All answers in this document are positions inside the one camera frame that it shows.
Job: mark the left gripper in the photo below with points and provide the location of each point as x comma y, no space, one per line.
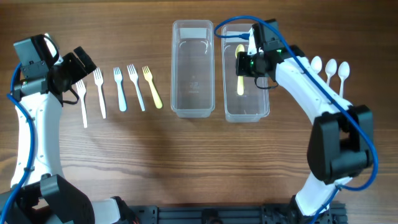
76,64

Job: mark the thin white plastic fork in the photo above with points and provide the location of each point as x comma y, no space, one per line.
81,89

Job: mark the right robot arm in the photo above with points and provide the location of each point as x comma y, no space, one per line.
341,153

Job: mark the slim white plastic fork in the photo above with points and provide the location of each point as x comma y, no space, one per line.
135,79

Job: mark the wide-handled white fork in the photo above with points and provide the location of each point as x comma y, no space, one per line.
118,77

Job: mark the slim white plastic spoon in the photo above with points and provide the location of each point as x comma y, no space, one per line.
330,70

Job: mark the clear plastic container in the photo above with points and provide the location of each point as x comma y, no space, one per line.
253,104
192,69

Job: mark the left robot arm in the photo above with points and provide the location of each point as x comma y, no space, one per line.
39,192

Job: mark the yellow plastic spoon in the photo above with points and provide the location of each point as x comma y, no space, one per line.
240,81

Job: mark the yellow plastic fork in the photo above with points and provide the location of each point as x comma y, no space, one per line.
149,78

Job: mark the thin white plastic spoon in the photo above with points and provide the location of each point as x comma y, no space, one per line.
343,73

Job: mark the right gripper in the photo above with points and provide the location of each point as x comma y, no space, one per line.
243,64

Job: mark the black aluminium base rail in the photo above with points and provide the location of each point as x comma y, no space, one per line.
265,214

